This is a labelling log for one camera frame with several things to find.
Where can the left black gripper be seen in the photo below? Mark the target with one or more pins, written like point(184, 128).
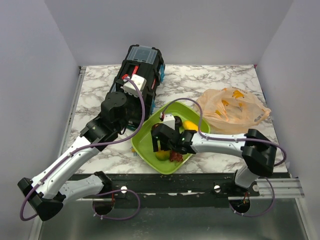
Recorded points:
point(147, 104)

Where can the green plastic tray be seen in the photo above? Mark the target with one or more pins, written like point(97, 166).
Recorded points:
point(142, 141)

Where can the fake red grape bunch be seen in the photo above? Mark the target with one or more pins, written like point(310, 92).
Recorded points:
point(175, 157)

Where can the translucent orange plastic bag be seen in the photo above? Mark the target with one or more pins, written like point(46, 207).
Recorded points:
point(231, 110)

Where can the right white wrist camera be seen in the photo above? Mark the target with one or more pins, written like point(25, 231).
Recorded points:
point(168, 119)

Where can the black plastic toolbox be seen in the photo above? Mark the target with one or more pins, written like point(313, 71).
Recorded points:
point(146, 62)

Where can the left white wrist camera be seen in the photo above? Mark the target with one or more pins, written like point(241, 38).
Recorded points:
point(134, 85)

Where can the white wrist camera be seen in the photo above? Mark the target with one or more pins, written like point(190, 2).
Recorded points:
point(168, 119)
point(134, 85)

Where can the aluminium extrusion rail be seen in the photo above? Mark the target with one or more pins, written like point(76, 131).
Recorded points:
point(280, 188)

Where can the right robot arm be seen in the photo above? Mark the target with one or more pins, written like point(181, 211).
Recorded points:
point(257, 151)

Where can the fake yellow mango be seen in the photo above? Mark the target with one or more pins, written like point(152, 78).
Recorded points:
point(189, 125)

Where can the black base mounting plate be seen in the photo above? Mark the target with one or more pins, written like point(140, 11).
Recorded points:
point(133, 200)

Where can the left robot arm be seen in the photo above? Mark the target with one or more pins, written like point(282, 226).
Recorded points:
point(120, 119)

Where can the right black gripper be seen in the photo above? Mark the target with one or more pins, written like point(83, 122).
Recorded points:
point(154, 142)

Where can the fake yellow green pear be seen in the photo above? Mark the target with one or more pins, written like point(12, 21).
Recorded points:
point(163, 155)

